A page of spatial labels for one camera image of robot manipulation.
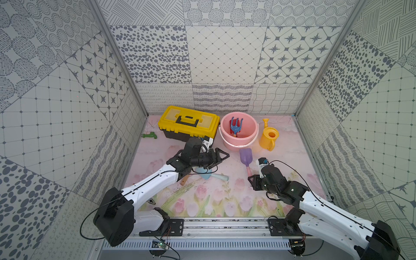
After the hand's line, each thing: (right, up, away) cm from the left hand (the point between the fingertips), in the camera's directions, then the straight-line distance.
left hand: (226, 153), depth 74 cm
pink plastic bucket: (+16, +10, +22) cm, 29 cm away
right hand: (+13, -15, +7) cm, 21 cm away
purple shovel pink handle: (+12, -4, +12) cm, 17 cm away
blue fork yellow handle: (+9, +12, +27) cm, 31 cm away
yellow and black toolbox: (-27, +15, +19) cm, 36 cm away
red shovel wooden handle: (+6, +10, +27) cm, 29 cm away
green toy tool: (-48, +7, +33) cm, 59 cm away
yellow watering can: (+26, +5, +21) cm, 34 cm away
